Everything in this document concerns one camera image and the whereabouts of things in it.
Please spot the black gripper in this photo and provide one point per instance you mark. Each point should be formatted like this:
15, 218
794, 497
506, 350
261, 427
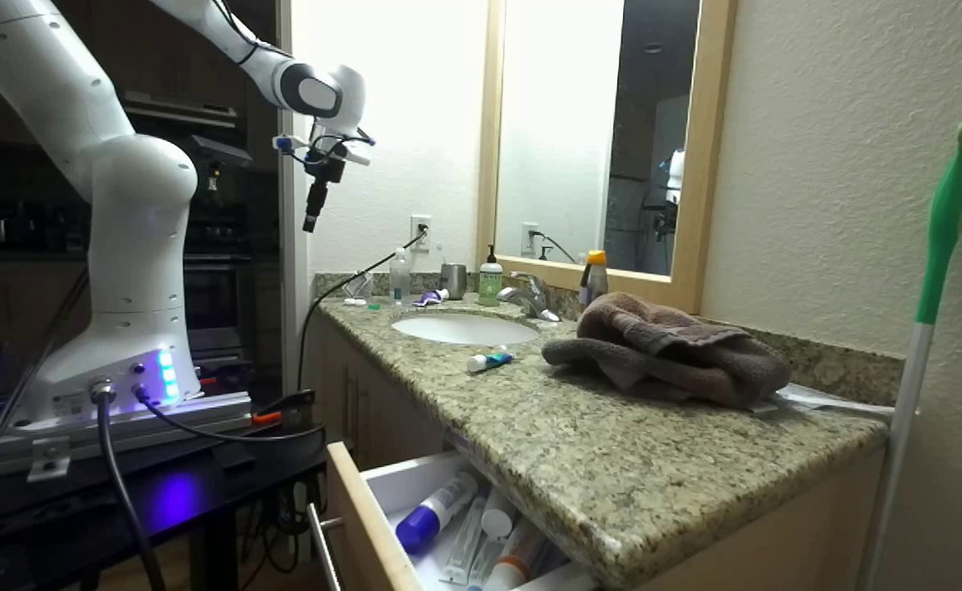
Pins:
323, 162

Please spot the white drawer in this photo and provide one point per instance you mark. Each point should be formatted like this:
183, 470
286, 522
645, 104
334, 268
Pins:
357, 526

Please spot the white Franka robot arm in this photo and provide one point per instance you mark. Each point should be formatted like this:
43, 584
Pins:
131, 199

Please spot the dark shelving unit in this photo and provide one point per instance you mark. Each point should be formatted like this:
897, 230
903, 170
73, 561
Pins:
227, 218

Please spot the clear plastic water bottle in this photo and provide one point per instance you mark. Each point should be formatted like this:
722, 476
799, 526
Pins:
400, 280

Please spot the purple package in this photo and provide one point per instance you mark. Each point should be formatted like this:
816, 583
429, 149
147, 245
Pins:
433, 295

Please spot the metal toothbrush cup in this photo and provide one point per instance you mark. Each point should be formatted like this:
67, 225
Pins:
453, 280

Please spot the green soap pump bottle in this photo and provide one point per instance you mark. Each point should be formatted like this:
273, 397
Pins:
490, 282

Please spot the white oval sink basin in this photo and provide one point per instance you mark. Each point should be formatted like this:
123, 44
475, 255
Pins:
468, 328

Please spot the wooden vanity cabinet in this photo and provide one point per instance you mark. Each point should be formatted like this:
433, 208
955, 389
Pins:
376, 412

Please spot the chrome faucet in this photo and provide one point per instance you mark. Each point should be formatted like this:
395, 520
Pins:
529, 295

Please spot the green white toothpaste tube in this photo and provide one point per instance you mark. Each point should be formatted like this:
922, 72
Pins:
490, 358

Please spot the yellow soap bottle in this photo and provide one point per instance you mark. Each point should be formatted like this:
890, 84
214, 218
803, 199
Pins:
596, 280

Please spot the white tube purple cap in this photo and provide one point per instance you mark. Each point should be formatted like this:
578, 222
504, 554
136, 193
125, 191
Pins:
433, 516

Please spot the white tube clear cap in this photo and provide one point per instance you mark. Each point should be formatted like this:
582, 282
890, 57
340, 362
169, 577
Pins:
490, 526

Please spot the brown folded towel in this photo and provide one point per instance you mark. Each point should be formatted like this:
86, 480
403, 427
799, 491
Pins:
665, 350

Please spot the black robot mounting cart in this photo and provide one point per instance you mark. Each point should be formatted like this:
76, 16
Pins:
73, 514

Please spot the wooden framed mirror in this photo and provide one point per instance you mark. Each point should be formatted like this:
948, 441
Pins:
705, 166

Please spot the white tube orange end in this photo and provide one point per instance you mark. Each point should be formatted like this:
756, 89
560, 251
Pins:
515, 560

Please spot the flat white plastic item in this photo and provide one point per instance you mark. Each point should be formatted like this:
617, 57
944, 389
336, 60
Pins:
842, 400

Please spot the white wall outlet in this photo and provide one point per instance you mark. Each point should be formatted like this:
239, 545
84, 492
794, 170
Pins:
422, 230

